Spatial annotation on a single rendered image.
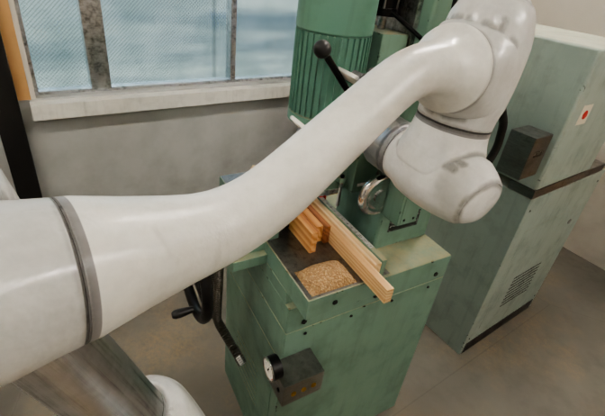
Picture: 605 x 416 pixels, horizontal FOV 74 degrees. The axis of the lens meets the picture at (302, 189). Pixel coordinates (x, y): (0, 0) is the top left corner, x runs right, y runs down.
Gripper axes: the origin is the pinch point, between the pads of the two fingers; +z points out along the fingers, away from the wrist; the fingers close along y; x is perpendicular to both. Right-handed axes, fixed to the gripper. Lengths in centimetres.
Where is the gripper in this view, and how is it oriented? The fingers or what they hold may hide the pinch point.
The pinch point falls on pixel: (320, 98)
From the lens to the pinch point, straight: 83.5
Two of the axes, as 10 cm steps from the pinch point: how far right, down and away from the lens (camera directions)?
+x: -5.4, -4.9, -6.8
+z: -4.7, -4.9, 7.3
